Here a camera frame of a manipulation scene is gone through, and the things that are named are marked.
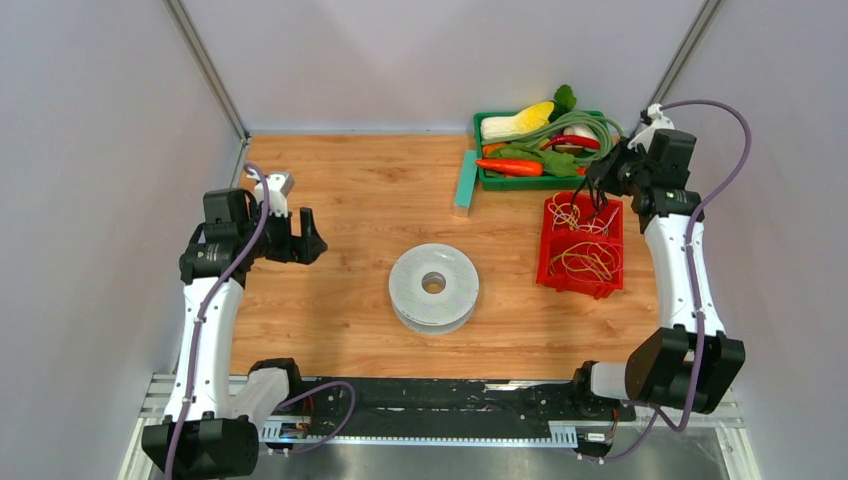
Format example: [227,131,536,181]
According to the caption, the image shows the green toy leafy sprig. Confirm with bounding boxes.
[548,84,577,123]

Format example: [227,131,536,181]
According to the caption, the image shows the white toy mushroom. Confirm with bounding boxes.
[553,124,600,156]

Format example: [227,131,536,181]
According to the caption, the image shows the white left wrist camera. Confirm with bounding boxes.
[265,172,295,218]

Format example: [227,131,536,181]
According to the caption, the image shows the yellow thin wires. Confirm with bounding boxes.
[547,198,623,285]

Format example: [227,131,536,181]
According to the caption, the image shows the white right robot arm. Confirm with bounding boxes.
[570,128,746,419]

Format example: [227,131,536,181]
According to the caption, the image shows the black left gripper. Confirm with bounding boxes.
[239,202,327,265]

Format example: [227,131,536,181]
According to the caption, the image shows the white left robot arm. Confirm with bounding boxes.
[141,188,328,479]

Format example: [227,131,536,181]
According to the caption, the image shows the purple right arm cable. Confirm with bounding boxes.
[576,99,753,464]

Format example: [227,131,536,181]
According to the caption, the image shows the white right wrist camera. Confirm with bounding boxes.
[627,103,675,152]

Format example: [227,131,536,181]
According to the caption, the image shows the teal rectangular box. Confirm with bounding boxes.
[452,150,477,218]

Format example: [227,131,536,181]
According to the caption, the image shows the red toy chili pepper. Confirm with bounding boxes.
[541,135,600,150]

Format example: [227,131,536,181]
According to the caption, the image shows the green toy lettuce leaf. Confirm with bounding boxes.
[483,143,578,177]

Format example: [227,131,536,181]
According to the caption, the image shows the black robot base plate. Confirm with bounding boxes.
[259,377,636,448]

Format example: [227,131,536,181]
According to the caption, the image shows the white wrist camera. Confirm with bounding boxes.
[627,103,675,152]
[265,172,295,218]

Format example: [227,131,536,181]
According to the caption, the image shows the green toy long beans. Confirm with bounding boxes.
[478,111,623,167]

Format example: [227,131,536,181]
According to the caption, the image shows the white perforated cable spool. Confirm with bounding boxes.
[388,243,480,335]

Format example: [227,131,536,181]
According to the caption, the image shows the red plastic cable bin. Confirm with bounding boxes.
[536,192,624,299]

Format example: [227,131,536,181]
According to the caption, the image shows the toy napa cabbage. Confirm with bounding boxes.
[480,101,556,141]

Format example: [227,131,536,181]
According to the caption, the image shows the green plastic vegetable tray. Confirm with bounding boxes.
[473,111,625,191]

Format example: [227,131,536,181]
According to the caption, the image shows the white thin wires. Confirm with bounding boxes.
[548,195,621,238]

